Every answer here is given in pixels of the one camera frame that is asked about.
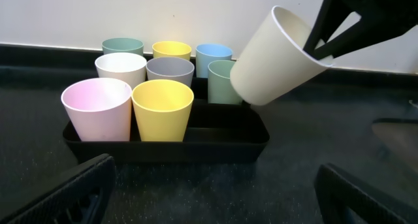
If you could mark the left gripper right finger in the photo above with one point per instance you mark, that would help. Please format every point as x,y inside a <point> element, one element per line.
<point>339,198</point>

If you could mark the green cup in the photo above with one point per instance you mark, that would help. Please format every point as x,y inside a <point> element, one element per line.
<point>122,45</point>
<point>218,83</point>

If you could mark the yellow cup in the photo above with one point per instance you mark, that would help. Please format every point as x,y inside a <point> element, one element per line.
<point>171,50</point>
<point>161,115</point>

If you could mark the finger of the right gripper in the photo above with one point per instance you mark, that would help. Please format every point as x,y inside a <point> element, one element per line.
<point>356,38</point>
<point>326,18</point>

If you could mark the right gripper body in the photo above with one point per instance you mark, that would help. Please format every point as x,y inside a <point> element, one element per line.
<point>385,8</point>

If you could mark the white cup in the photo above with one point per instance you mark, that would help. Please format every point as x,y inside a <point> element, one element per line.
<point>274,60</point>
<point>121,66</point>

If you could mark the black tray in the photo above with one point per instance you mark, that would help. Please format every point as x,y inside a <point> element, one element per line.
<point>222,145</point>

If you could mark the pink cup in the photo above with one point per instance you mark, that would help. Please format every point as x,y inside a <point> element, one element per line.
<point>98,115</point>

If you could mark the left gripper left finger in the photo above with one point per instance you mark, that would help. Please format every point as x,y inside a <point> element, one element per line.
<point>81,185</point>

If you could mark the blue cup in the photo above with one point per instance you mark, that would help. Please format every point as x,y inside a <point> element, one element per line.
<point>205,58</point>

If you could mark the grey cup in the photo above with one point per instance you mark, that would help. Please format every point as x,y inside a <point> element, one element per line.
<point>170,70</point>

